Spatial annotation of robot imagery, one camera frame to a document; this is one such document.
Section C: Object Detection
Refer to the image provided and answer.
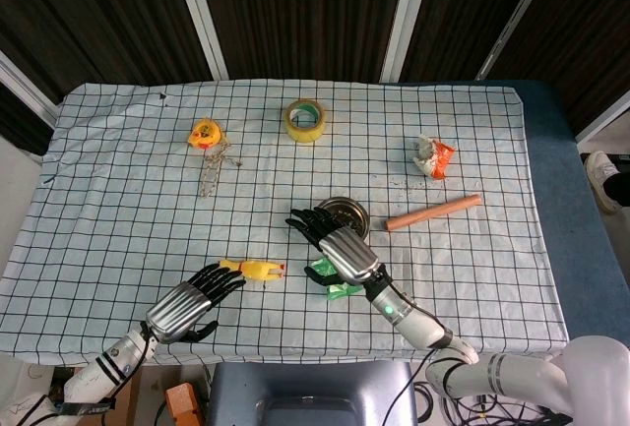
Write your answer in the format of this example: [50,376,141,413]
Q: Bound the brown cardboard box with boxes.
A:
[115,366,145,426]

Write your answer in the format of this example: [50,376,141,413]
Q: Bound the dark folding room divider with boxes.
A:
[0,0,630,157]

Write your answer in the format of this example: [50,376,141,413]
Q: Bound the round metal bowl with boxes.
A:
[318,195,371,246]

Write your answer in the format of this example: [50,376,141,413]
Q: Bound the white sneaker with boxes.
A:
[583,150,624,215]

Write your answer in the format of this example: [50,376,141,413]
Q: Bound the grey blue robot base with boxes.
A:
[205,360,419,426]

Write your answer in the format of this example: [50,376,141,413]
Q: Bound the orange box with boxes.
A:
[163,382,204,426]

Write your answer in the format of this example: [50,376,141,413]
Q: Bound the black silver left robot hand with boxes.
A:
[144,267,247,346]

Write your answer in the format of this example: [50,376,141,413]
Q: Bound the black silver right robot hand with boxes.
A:
[284,206,388,294]

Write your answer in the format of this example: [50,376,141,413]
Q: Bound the yellow rubber chicken toy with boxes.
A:
[218,258,287,284]

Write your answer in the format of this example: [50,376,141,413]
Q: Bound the brown wooden stick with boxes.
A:
[384,193,482,233]

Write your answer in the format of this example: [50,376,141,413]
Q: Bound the white black checked tablecloth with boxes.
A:
[0,80,572,366]

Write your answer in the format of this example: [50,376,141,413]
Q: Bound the crumpled orange white wrapper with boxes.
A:
[412,133,457,181]

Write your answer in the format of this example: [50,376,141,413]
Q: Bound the green foil packet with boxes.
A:
[303,257,363,302]

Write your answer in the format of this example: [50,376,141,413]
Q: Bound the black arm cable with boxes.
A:
[401,292,457,426]

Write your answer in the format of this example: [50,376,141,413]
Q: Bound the yellow packing tape roll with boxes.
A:
[283,98,328,145]

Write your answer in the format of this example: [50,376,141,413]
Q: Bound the black floor cables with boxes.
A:
[411,380,575,426]

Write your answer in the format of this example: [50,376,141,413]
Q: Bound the yellow tape measure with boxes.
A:
[186,118,224,151]

